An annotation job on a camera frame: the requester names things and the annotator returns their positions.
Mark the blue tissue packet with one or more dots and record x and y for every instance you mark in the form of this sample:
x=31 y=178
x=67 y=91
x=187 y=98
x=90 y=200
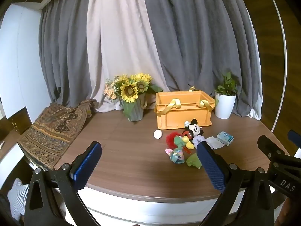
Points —
x=225 y=138

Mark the purple cloth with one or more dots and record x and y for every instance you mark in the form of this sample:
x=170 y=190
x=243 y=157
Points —
x=197 y=140

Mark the colourful small plush toy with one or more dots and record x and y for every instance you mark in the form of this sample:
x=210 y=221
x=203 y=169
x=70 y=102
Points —
x=176 y=156

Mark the white egg-shaped toy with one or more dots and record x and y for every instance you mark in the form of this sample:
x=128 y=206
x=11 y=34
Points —
x=157 y=134

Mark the white curtain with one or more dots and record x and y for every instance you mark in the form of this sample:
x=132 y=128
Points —
x=117 y=40

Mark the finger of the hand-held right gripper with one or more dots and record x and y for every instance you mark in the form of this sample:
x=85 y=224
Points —
x=272 y=146
x=295 y=137

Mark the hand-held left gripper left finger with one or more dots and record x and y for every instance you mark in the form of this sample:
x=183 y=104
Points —
x=87 y=164

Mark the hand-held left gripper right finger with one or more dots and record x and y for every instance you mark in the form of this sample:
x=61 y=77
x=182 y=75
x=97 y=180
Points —
x=211 y=167

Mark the mouse plush toy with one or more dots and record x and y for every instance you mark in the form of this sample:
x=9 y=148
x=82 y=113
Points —
x=194 y=129

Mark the orange plastic crate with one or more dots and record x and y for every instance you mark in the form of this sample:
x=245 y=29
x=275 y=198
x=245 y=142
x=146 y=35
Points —
x=185 y=115

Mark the yellow soft toy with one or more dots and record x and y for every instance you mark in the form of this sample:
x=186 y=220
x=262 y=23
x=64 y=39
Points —
x=189 y=145

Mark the white tissue sheet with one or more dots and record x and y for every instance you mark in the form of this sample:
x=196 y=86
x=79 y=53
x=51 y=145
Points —
x=215 y=143

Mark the grey curtain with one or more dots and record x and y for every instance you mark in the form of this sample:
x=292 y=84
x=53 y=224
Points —
x=65 y=51
x=199 y=40

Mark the patterned brown cloth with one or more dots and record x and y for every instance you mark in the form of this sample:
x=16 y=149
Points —
x=51 y=131

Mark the sunflower bouquet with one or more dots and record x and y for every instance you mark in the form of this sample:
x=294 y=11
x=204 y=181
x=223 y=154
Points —
x=129 y=90

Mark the red and green plush toy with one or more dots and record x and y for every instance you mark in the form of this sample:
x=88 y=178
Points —
x=175 y=140

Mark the grey ribbed vase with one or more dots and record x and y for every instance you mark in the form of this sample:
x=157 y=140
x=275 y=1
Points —
x=136 y=113

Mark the white wardrobe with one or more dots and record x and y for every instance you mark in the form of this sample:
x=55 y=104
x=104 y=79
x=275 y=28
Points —
x=21 y=63

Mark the striped clothing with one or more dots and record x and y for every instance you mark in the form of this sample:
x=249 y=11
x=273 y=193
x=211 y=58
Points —
x=17 y=197

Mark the white plant pot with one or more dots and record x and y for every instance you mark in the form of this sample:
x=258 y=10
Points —
x=224 y=106

